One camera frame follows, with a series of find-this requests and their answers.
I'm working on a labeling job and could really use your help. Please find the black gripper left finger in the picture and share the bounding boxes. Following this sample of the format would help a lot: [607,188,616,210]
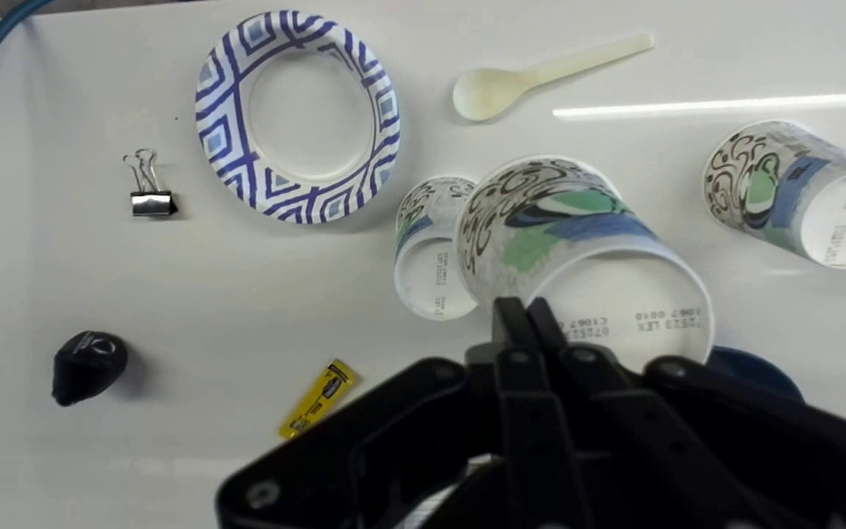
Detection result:
[215,292,581,529]

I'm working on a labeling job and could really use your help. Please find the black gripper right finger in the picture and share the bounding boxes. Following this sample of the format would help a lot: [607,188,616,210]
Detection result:
[525,292,846,529]

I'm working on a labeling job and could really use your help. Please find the patterned paper cup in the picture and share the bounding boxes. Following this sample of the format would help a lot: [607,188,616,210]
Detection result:
[701,116,846,273]
[453,154,718,370]
[389,172,484,322]

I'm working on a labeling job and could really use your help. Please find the dark blue bowl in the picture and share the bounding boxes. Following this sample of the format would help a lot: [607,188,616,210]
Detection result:
[706,342,804,404]

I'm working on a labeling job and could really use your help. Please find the white plastic spoon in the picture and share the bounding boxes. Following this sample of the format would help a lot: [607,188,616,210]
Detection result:
[449,28,659,126]

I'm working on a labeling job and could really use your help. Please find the blue patterned paper plate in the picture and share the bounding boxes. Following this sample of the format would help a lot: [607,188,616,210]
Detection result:
[190,9,406,229]

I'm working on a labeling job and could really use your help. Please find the small black object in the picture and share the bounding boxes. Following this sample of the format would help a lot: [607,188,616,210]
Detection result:
[49,329,133,407]

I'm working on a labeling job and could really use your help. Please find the black binder clip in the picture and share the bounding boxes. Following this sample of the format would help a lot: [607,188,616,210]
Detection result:
[121,143,183,220]

